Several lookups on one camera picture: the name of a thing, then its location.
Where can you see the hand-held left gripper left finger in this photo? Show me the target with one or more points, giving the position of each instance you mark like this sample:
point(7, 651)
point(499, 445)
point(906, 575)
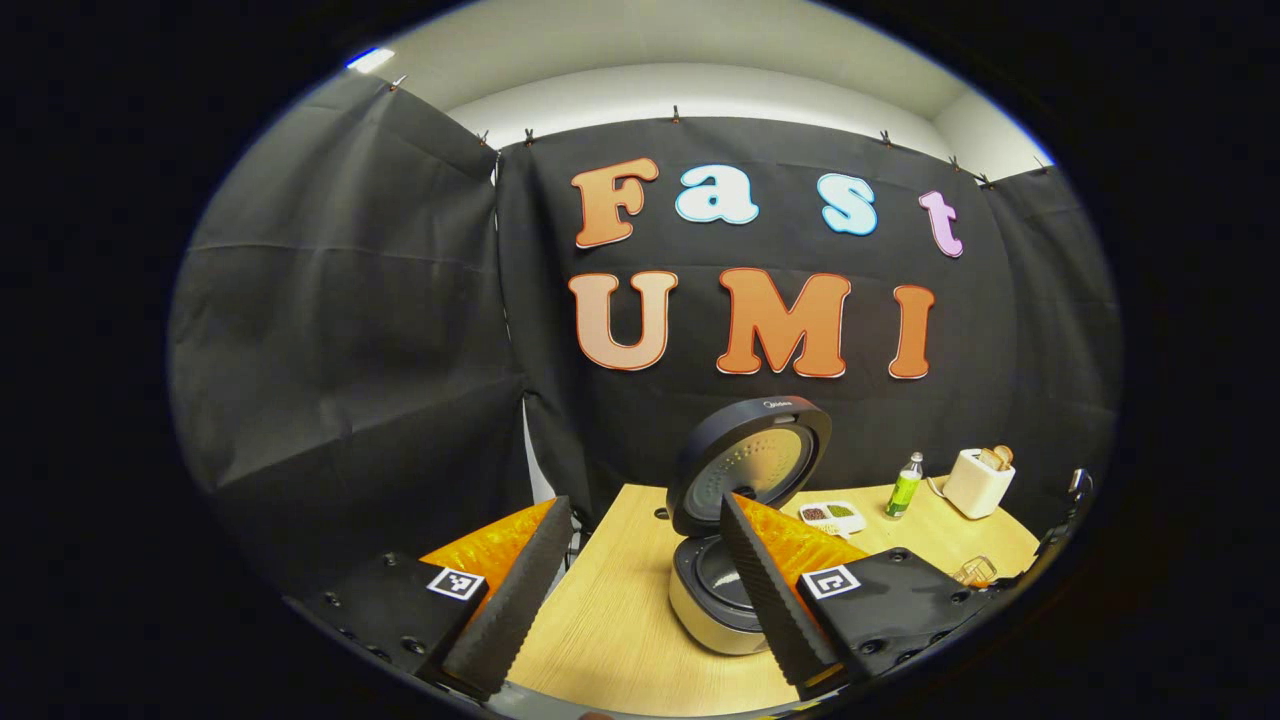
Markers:
point(520, 590)

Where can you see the green drink bottle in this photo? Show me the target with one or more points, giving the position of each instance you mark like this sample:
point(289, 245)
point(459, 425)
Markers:
point(903, 493)

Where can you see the black backdrop cloth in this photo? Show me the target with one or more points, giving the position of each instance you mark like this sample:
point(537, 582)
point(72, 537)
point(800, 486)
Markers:
point(340, 330)

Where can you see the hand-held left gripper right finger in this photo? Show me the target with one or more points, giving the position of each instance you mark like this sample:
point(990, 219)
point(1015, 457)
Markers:
point(770, 600)

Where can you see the dark grey rice cooker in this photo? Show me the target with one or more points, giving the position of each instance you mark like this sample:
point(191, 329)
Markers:
point(750, 455)

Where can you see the white divided bean dish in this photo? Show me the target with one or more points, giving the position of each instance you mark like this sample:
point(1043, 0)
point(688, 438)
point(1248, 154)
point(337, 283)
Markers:
point(830, 515)

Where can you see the toast bread slice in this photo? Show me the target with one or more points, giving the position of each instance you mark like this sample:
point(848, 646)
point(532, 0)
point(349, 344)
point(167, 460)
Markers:
point(1004, 455)
point(990, 460)

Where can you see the white toaster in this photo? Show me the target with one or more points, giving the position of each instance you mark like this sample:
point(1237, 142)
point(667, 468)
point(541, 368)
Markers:
point(972, 490)

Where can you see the ceiling light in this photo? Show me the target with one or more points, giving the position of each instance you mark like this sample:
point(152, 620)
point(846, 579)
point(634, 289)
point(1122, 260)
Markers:
point(370, 60)

